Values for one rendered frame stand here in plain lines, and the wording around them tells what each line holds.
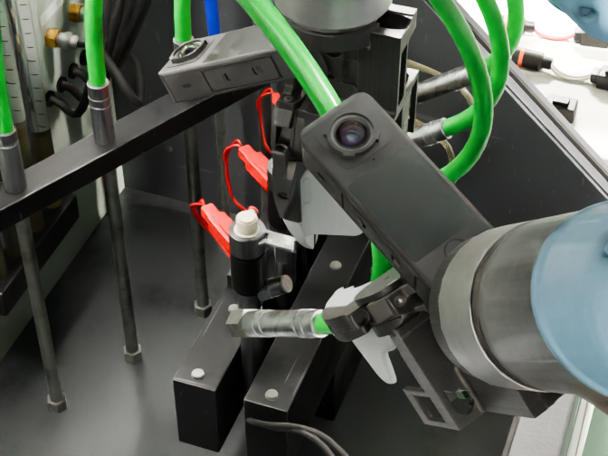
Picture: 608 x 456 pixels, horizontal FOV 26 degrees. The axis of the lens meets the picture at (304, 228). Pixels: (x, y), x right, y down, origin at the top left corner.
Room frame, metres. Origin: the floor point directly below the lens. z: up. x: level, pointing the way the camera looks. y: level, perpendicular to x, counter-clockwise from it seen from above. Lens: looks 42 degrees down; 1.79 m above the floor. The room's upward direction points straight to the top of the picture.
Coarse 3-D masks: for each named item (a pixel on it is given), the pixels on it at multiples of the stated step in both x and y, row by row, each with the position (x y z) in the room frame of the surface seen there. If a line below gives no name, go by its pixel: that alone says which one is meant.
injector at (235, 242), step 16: (240, 240) 0.72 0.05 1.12; (256, 240) 0.72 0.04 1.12; (240, 256) 0.72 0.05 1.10; (256, 256) 0.72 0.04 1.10; (240, 272) 0.72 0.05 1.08; (256, 272) 0.72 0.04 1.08; (240, 288) 0.72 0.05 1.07; (256, 288) 0.72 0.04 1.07; (272, 288) 0.72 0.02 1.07; (288, 288) 0.72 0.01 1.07; (240, 304) 0.73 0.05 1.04; (256, 304) 0.73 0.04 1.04; (256, 352) 0.73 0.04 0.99; (256, 368) 0.73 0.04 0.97
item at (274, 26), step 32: (256, 0) 0.61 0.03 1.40; (0, 32) 0.80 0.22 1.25; (288, 32) 0.60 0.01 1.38; (0, 64) 0.80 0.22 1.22; (288, 64) 0.59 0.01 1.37; (0, 96) 0.80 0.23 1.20; (320, 96) 0.58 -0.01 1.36; (0, 128) 0.80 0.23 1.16; (384, 256) 0.54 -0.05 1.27; (320, 320) 0.58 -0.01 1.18
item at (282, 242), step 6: (270, 234) 0.73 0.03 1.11; (276, 234) 0.73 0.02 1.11; (282, 234) 0.73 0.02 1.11; (264, 240) 0.73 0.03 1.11; (270, 240) 0.73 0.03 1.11; (276, 240) 0.73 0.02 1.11; (282, 240) 0.73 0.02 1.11; (288, 240) 0.73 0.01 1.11; (276, 246) 0.72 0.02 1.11; (282, 246) 0.72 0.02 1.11; (288, 246) 0.72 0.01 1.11; (294, 252) 0.71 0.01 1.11
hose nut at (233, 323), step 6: (234, 312) 0.63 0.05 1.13; (240, 312) 0.63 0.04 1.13; (228, 318) 0.63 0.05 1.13; (234, 318) 0.63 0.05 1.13; (240, 318) 0.62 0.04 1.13; (228, 324) 0.63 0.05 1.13; (234, 324) 0.62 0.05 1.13; (240, 324) 0.62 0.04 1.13; (234, 330) 0.62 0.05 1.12; (240, 330) 0.62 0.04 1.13; (234, 336) 0.62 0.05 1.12; (240, 336) 0.62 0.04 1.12; (246, 336) 0.62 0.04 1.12
